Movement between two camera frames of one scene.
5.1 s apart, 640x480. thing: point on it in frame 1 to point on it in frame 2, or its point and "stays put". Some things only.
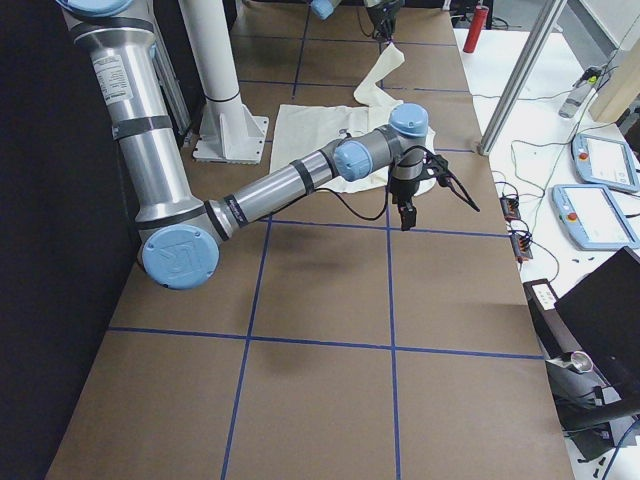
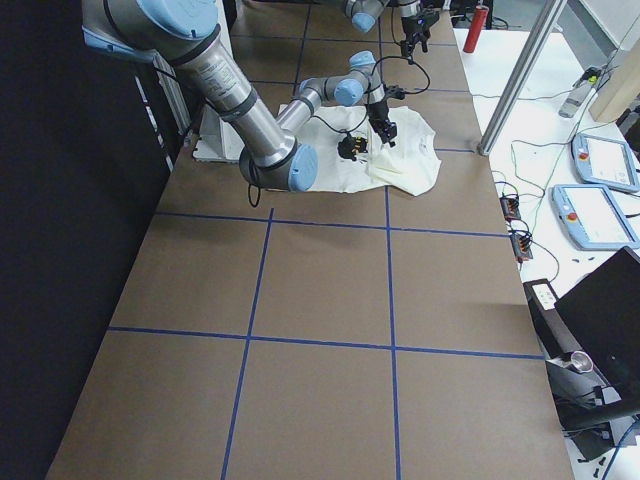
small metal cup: (582, 361) stays put
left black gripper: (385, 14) to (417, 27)
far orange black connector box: (510, 206) stays put
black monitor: (601, 316) stays put
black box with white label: (553, 331) stays put
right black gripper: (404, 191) to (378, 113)
